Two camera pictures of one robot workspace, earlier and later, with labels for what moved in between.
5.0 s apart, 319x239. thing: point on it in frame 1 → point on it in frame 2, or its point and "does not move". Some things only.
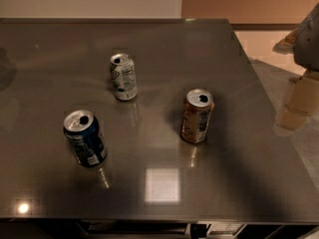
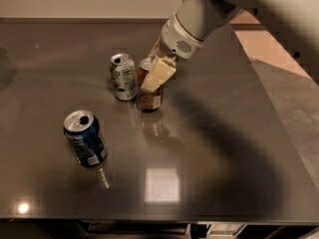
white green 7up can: x=123 y=77 does not move
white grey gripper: x=308 y=47 → x=176 y=39
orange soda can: x=196 y=115 → x=148 y=100
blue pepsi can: x=83 y=133 does not move
